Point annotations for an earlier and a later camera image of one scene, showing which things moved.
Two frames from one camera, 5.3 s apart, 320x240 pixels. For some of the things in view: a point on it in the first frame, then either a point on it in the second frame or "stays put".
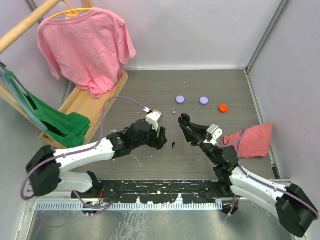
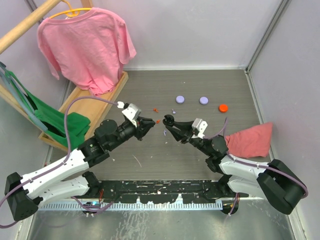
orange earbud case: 223,108 stays put
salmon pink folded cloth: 251,142 stays put
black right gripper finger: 189,135 to 179,135
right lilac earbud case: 203,100 stays put
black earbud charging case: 184,119 to 168,120
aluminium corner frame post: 267,33 stays put
